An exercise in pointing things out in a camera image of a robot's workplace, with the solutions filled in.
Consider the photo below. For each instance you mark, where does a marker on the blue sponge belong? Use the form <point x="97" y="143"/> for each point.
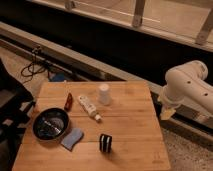
<point x="72" y="138"/>

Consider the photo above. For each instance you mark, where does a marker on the black round pan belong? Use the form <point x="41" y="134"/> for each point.
<point x="51" y="124"/>

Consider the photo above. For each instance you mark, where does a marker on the blue object on floor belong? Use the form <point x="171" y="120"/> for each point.
<point x="59" y="77"/>

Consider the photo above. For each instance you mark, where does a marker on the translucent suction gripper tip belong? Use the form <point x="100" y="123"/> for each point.
<point x="166" y="113"/>

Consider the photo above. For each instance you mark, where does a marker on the small red brown bottle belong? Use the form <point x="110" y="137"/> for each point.
<point x="68" y="104"/>

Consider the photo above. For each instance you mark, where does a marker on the black white striped eraser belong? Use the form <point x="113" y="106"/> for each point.
<point x="105" y="142"/>

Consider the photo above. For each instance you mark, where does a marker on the black chair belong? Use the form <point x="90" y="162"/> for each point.
<point x="15" y="102"/>

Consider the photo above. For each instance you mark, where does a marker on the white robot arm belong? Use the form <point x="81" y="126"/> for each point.
<point x="186" y="80"/>

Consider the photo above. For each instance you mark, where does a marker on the white tube bottle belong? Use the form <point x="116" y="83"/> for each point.
<point x="89" y="107"/>

